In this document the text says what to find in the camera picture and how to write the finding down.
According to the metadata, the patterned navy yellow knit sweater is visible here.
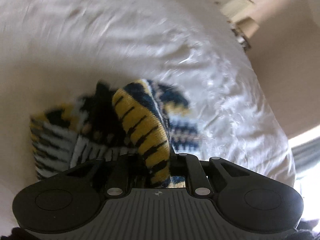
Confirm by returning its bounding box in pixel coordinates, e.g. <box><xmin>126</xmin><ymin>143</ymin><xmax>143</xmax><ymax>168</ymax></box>
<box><xmin>30</xmin><ymin>79</ymin><xmax>200</xmax><ymax>187</ymax></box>

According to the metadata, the right bedside table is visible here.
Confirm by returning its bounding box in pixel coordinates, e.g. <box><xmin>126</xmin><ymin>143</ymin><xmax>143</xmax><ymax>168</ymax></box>
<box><xmin>220</xmin><ymin>0</ymin><xmax>259</xmax><ymax>38</ymax></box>

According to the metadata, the white bed duvet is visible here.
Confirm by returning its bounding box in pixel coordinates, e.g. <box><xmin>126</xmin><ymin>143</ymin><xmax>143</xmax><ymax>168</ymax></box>
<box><xmin>1</xmin><ymin>0</ymin><xmax>296</xmax><ymax>235</ymax></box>

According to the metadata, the right bedside photo frame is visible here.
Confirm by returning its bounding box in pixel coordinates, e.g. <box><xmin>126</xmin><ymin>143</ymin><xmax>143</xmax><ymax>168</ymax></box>
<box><xmin>231</xmin><ymin>26</ymin><xmax>251</xmax><ymax>52</ymax></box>

